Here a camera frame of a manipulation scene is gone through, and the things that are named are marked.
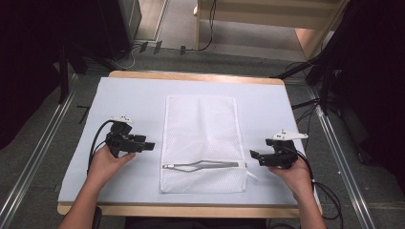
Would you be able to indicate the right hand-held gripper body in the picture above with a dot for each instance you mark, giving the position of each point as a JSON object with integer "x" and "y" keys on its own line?
{"x": 283, "y": 152}

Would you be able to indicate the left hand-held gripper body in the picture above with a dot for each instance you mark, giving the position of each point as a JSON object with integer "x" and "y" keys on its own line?
{"x": 122, "y": 142}

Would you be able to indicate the person's right hand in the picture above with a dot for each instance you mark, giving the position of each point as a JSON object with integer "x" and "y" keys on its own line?
{"x": 294, "y": 178}

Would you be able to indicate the person's left hand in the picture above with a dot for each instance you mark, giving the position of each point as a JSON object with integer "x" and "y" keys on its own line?
{"x": 105, "y": 165}

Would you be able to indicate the pale blue table mat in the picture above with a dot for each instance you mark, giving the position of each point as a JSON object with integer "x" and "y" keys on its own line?
{"x": 133, "y": 98}

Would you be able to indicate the black tape cross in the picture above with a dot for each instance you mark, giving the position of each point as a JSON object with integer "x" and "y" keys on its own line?
{"x": 84, "y": 113}

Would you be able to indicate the white mesh laundry bag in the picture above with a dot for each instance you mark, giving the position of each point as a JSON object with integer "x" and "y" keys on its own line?
{"x": 203, "y": 133}

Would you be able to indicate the wooden table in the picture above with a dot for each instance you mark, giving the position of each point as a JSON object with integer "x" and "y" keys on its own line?
{"x": 191, "y": 210}

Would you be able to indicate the black metal stand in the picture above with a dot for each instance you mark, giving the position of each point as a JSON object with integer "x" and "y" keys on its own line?
{"x": 324, "y": 86}
{"x": 63, "y": 76}

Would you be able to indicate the dark curtain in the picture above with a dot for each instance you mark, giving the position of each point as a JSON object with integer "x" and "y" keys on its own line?
{"x": 375, "y": 79}
{"x": 28, "y": 63}

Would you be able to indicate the grey cabinet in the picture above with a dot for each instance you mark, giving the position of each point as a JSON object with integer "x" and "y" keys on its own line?
{"x": 130, "y": 19}

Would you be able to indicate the light wooden shelf unit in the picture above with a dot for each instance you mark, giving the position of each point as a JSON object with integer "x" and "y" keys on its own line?
{"x": 264, "y": 16}

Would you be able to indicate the metal floor rail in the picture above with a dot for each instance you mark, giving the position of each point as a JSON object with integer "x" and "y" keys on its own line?
{"x": 38, "y": 152}
{"x": 344, "y": 165}

